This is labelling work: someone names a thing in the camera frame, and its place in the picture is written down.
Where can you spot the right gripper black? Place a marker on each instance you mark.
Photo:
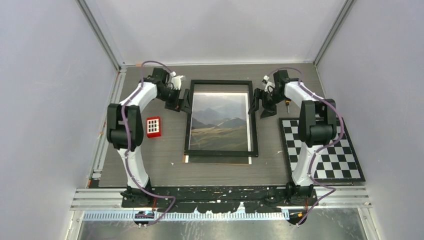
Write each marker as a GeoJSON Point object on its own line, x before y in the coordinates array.
{"type": "Point", "coordinates": [258, 94]}

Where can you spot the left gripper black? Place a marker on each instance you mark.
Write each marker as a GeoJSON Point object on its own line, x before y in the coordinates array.
{"type": "Point", "coordinates": [179, 104]}

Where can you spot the orange handled screwdriver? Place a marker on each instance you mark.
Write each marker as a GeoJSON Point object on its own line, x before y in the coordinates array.
{"type": "Point", "coordinates": [287, 104]}

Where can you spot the landscape photo print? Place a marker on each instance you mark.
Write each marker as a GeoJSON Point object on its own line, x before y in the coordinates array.
{"type": "Point", "coordinates": [219, 122]}

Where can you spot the black picture frame with photo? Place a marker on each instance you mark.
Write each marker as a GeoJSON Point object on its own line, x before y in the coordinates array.
{"type": "Point", "coordinates": [198, 85]}

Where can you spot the brown fibreboard backing board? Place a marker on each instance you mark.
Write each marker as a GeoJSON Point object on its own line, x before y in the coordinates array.
{"type": "Point", "coordinates": [217, 160]}

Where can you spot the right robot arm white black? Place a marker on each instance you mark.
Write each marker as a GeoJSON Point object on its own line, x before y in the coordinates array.
{"type": "Point", "coordinates": [317, 126]}

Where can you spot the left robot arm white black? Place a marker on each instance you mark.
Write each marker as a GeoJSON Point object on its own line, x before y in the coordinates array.
{"type": "Point", "coordinates": [125, 130]}

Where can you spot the red screw box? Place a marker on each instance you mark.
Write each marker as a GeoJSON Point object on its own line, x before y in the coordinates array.
{"type": "Point", "coordinates": [153, 127]}

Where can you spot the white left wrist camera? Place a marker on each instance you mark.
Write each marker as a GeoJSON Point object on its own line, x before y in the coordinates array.
{"type": "Point", "coordinates": [176, 80]}

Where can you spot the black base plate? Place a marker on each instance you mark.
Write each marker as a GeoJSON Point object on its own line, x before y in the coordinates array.
{"type": "Point", "coordinates": [216, 199]}

